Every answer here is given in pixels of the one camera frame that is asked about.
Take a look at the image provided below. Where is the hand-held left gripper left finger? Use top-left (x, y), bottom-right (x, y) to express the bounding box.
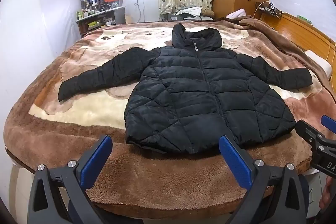
top-left (28, 135), bottom-right (113, 224)

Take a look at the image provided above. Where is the brown printed blanket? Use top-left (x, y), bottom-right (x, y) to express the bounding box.
top-left (4, 15), bottom-right (336, 219)

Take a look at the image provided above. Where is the power strip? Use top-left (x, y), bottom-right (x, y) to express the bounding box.
top-left (259, 2), bottom-right (284, 16)

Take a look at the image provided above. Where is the black puffer jacket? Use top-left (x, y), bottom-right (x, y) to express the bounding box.
top-left (58, 22), bottom-right (313, 154)

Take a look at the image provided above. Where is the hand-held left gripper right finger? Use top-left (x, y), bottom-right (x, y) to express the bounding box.
top-left (219, 135), bottom-right (310, 224)

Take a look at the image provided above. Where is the wooden headboard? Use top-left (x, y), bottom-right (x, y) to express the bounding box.
top-left (253, 1), bottom-right (336, 83)

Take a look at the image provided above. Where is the white pillow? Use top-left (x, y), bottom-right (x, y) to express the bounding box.
top-left (304, 49), bottom-right (333, 80)

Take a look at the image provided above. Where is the yellow cable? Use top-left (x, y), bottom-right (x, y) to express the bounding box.
top-left (325, 36), bottom-right (336, 63)

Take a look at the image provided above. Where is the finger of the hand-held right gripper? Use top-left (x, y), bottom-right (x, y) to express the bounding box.
top-left (321, 115), bottom-right (336, 134)
top-left (295, 120), bottom-right (327, 147)

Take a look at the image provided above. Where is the cluttered wooden desk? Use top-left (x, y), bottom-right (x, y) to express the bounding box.
top-left (76, 6), bottom-right (126, 38)

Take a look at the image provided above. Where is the pale pink pillow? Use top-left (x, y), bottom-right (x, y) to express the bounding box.
top-left (226, 9), bottom-right (247, 19)

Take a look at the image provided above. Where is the pile of boxes and cloths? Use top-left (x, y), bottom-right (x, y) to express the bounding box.
top-left (160, 7), bottom-right (214, 22)

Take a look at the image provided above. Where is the person's right hand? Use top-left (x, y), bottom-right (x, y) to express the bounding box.
top-left (319, 176), bottom-right (336, 210)

